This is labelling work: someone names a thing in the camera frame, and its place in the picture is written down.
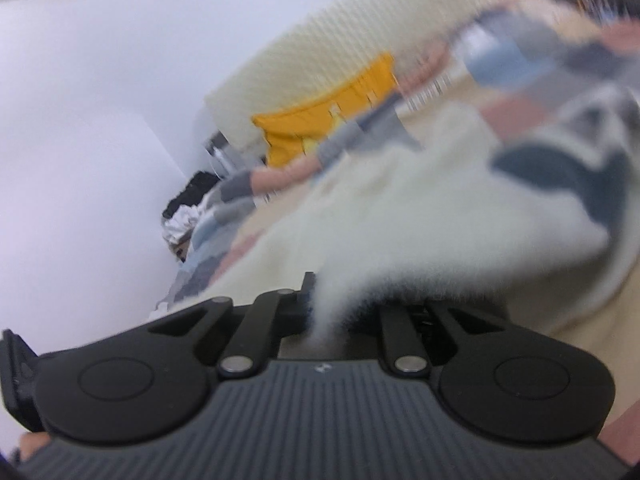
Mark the cream quilted headboard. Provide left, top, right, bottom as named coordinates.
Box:
left=202, top=0, right=556, bottom=155

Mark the yellow pillow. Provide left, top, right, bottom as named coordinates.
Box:
left=251, top=54, right=399, bottom=168

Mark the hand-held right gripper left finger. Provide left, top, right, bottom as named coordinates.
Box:
left=148, top=271, right=318, bottom=380

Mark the white ruffled cloth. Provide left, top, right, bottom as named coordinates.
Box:
left=162, top=204, right=202, bottom=250

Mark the dark cloth pile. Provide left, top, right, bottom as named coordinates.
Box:
left=162, top=171, right=227, bottom=222

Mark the cream and blue striped sweater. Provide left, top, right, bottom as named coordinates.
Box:
left=200, top=95, right=633, bottom=356

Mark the patchwork blanket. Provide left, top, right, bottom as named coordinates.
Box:
left=150, top=0, right=640, bottom=461

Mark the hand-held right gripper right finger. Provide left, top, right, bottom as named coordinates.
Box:
left=377, top=303, right=506, bottom=379

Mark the pink and grey bolster pillow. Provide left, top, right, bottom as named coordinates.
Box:
left=220, top=92, right=426, bottom=202

